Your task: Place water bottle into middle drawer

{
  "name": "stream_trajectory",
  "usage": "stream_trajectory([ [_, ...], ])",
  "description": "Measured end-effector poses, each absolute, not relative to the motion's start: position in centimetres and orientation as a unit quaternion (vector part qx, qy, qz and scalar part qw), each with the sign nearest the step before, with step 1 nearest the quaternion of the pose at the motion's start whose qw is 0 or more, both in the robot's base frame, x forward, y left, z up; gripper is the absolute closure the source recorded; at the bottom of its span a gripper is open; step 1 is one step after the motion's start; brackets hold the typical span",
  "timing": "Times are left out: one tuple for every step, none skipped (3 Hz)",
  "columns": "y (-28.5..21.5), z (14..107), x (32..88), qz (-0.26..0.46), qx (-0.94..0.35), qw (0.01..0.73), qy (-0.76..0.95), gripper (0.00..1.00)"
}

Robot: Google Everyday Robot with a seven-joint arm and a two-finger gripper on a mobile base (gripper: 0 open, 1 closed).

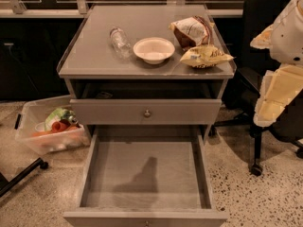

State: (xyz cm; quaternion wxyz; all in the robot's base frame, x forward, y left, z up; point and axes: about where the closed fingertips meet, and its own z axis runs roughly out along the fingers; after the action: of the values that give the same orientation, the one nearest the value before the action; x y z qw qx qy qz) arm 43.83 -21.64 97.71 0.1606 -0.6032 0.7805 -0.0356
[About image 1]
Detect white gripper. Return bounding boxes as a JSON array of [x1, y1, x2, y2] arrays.
[[250, 0, 303, 127]]

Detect grey drawer cabinet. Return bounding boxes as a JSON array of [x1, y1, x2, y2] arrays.
[[59, 5, 235, 139]]

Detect open grey lower drawer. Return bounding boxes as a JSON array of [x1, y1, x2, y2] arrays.
[[63, 126, 229, 227]]

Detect closed grey drawer with knob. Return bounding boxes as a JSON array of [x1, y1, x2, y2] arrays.
[[70, 99, 222, 125]]

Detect black office chair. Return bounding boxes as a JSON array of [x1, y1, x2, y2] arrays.
[[220, 0, 303, 176]]

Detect yellow chip bag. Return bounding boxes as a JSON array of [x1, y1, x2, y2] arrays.
[[180, 44, 233, 68]]

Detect white bowl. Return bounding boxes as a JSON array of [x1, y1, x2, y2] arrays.
[[133, 37, 175, 64]]

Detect green white bag in bin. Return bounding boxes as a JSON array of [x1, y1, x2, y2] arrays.
[[45, 108, 75, 131]]

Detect orange red items in bin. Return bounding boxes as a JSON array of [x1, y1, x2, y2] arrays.
[[32, 120, 80, 137]]

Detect clear plastic storage bin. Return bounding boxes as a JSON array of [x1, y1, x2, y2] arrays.
[[15, 95, 90, 155]]

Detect black chair leg with caster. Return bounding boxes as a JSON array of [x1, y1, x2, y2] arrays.
[[0, 158, 48, 197]]

